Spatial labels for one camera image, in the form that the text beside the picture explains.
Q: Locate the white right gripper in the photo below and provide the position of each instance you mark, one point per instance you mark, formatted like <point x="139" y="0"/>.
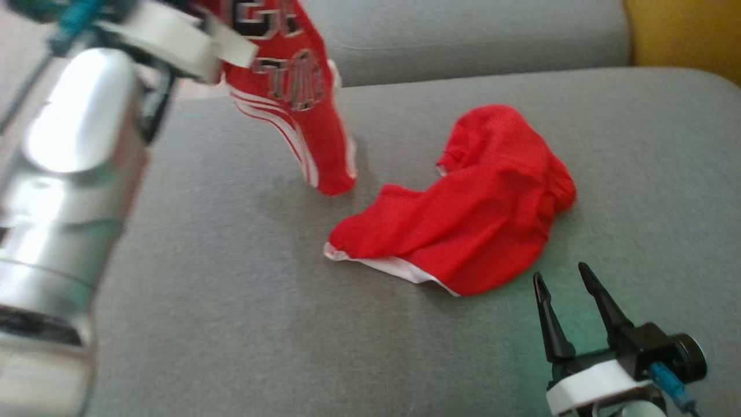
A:
<point x="596" y="382"/>

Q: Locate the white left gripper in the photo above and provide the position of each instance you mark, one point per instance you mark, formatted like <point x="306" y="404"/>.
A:
<point x="168" y="35"/>

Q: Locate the red basketball jersey white trim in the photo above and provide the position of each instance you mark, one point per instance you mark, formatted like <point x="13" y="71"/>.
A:
<point x="312" y="145"/>

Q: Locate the plain red shorts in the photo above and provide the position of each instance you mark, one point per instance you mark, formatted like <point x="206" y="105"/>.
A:
<point x="480" y="214"/>

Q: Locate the grey fabric ottoman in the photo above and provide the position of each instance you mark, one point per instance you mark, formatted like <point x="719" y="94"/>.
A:
<point x="231" y="289"/>

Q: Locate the yellow sofa backrest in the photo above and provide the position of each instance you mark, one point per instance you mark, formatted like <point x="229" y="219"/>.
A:
<point x="683" y="29"/>

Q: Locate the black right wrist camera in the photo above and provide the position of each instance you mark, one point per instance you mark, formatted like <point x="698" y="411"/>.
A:
<point x="671" y="350"/>

